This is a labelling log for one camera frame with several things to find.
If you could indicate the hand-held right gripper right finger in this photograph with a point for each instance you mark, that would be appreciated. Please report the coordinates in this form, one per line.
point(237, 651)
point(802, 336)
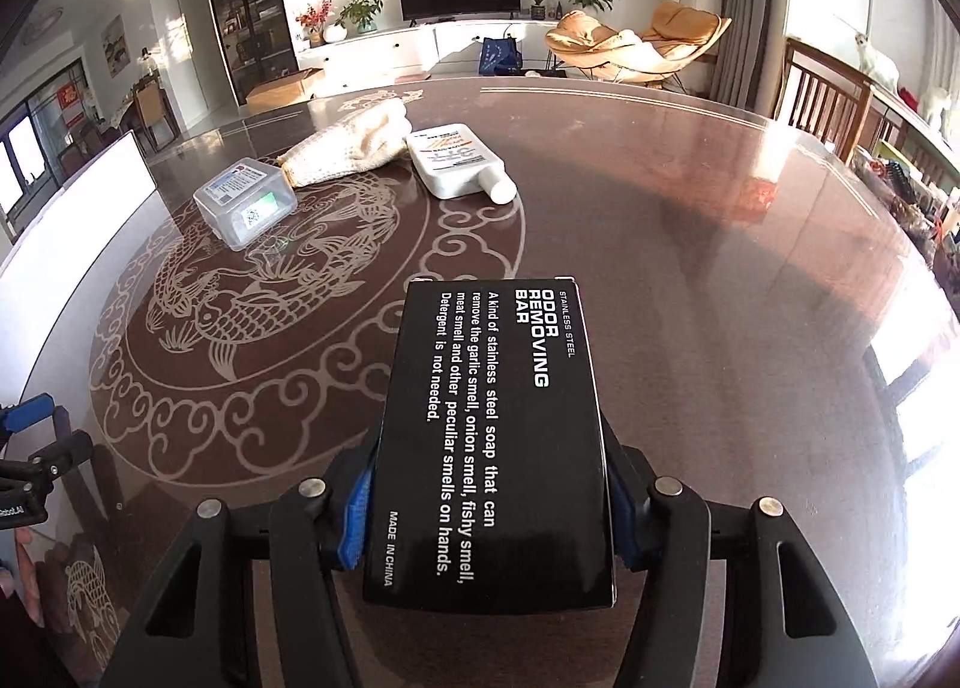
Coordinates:
point(626, 530)

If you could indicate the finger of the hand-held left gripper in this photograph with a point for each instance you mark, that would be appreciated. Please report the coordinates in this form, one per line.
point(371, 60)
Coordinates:
point(67, 449)
point(30, 412)

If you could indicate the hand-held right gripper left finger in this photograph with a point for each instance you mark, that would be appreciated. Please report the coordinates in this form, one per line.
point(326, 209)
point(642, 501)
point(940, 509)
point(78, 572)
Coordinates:
point(356, 515)

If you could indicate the black cardboard box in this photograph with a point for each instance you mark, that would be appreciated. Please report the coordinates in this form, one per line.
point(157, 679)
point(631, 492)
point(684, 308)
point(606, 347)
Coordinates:
point(487, 433)

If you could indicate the person's left hand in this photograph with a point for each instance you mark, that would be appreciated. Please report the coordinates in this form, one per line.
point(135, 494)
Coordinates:
point(28, 575)

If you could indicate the clear plastic box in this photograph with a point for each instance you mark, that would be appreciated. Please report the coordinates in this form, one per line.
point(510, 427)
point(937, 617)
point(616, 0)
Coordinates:
point(240, 204)

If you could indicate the red door poster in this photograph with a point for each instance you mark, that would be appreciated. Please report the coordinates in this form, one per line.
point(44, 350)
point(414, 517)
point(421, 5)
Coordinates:
point(71, 94)

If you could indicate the wooden dining chair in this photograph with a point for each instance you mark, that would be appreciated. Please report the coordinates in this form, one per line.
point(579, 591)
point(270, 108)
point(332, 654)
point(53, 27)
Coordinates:
point(156, 114)

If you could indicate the white tube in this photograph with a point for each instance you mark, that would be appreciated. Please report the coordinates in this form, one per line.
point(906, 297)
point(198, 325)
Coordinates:
point(450, 159)

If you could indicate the cream knit cloth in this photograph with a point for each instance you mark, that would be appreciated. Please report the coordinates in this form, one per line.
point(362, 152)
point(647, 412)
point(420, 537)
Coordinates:
point(345, 144)

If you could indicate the round ceiling light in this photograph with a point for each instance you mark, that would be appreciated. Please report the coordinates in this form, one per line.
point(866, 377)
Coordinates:
point(46, 27)

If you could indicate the brown cardboard box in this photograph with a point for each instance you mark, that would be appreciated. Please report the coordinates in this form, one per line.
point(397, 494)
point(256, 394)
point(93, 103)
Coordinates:
point(285, 86)

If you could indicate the dark glass display cabinet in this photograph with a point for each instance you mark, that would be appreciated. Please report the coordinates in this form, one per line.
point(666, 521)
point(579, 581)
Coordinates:
point(247, 5)

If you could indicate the white television cabinet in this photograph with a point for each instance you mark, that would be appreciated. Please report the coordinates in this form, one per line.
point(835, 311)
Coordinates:
point(420, 50)

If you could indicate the wooden slatted chair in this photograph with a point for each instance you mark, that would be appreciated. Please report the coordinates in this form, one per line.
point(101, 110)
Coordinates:
point(821, 99)

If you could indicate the blue bag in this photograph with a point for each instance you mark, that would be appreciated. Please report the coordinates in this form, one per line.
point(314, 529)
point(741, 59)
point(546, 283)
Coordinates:
point(500, 56)

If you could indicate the white round vase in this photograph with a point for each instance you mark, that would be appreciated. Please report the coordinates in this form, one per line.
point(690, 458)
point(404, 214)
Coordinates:
point(334, 33)

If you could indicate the orange lounge chair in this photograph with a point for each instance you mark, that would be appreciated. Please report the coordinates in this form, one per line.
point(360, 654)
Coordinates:
point(637, 46)

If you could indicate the red flower bouquet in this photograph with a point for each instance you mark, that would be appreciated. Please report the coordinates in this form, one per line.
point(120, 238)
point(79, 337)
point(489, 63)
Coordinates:
point(313, 18)

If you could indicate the bushy green potted plant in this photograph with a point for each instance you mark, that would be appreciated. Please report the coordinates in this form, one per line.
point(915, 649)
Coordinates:
point(361, 11)

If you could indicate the white cat figurine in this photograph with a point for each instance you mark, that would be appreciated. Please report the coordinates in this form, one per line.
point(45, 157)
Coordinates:
point(877, 63)

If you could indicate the small green potted plant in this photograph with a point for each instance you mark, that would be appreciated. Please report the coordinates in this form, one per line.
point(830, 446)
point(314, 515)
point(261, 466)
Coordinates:
point(535, 1)

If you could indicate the grey curtain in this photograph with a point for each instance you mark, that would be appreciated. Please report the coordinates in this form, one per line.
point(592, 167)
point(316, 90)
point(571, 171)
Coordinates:
point(750, 5)

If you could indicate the wall painting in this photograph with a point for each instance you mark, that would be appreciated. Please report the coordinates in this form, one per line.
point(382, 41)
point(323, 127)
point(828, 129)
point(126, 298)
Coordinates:
point(113, 44)

